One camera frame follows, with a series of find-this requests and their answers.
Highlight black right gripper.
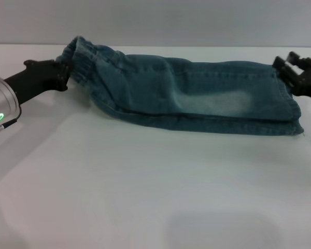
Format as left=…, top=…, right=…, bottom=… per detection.
left=272, top=51, right=311, bottom=100

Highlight black cable with metal plug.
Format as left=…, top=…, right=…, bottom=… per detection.
left=0, top=103, right=23, bottom=130

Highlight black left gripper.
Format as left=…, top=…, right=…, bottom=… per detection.
left=3, top=59, right=70, bottom=105

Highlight blue denim shorts with cartoon print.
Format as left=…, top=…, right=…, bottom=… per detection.
left=55, top=35, right=305, bottom=137

